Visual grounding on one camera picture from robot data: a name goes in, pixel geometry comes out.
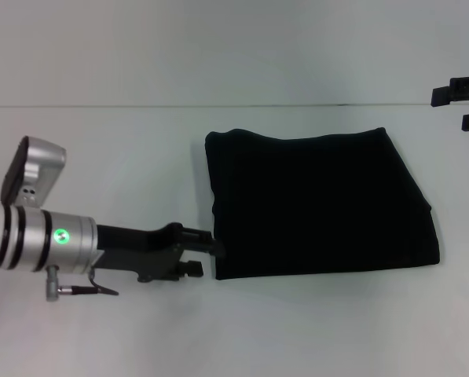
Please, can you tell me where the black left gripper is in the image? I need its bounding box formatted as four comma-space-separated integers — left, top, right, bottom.
93, 221, 227, 284

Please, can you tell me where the black t-shirt with FREE print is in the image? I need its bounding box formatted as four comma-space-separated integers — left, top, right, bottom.
204, 126, 442, 282

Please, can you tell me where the grey left wrist cable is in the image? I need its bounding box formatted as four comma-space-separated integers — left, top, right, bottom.
45, 265, 120, 302

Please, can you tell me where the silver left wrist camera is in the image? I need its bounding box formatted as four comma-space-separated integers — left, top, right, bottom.
0, 135, 68, 209

